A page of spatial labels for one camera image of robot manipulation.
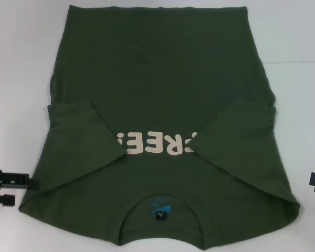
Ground dark green printed t-shirt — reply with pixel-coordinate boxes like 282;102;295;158
20;5;302;252

